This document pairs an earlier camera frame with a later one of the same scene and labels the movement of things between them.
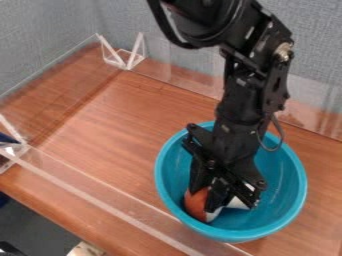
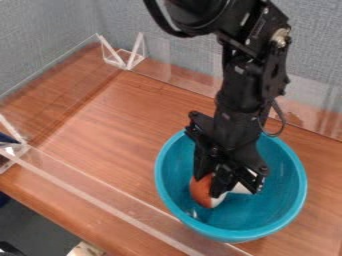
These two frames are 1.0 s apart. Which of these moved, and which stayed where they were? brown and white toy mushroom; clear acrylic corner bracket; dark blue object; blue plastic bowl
Moved: brown and white toy mushroom
Stayed: dark blue object; clear acrylic corner bracket; blue plastic bowl
